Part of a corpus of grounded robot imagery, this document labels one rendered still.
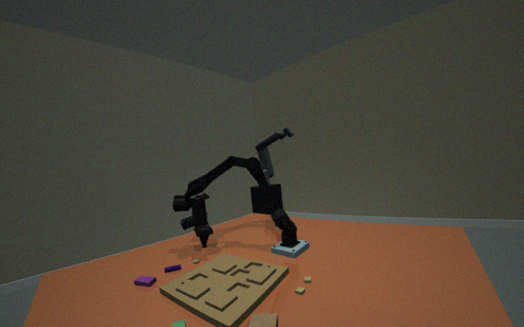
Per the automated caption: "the dark blue flat bar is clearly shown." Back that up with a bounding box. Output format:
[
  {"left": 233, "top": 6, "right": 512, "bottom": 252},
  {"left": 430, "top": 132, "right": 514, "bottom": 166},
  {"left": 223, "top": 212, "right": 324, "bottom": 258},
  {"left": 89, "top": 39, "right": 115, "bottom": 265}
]
[{"left": 165, "top": 265, "right": 182, "bottom": 273}]

